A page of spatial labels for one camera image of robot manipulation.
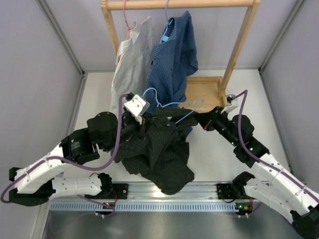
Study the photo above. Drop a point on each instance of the white shirt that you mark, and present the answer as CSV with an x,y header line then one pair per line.
x,y
133,63

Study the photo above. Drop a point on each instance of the blue checked shirt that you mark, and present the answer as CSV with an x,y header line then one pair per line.
x,y
173,60

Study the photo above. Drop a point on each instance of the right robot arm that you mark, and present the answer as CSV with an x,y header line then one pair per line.
x,y
268,181

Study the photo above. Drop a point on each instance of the aluminium frame post left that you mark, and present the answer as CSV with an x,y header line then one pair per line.
x,y
48,13

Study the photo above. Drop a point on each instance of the aluminium frame post right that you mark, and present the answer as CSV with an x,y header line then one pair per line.
x,y
288,21

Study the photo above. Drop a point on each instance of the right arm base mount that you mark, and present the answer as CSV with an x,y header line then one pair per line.
x,y
230,191

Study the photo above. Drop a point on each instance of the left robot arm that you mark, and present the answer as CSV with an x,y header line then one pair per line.
x,y
63,171

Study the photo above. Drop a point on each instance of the pink hanger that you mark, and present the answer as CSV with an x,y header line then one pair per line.
x,y
129,28

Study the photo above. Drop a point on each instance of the wooden clothes rack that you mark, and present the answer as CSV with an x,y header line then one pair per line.
x,y
212,88

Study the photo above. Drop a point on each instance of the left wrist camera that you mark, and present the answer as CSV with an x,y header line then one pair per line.
x,y
137,106

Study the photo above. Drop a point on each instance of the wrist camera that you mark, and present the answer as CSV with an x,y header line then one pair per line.
x,y
231,104
137,106

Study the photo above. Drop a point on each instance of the blue hanger under blue shirt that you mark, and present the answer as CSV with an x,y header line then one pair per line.
x,y
166,13

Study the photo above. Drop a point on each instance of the aluminium frame post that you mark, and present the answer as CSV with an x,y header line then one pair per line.
x,y
288,21
48,13

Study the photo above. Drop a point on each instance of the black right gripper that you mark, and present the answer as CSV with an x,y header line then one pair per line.
x,y
215,115

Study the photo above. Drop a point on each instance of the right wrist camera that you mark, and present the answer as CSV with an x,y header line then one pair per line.
x,y
231,104

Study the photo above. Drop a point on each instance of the perforated cable duct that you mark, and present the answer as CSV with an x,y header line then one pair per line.
x,y
151,207

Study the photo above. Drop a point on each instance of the dark pinstriped shirt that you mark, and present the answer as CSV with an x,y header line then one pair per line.
x,y
160,153

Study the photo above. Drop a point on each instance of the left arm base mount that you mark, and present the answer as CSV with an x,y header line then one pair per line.
x,y
116,191

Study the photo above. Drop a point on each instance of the light blue hanger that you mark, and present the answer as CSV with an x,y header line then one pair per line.
x,y
158,104

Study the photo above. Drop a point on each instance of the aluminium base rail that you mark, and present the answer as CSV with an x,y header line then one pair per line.
x,y
148,191

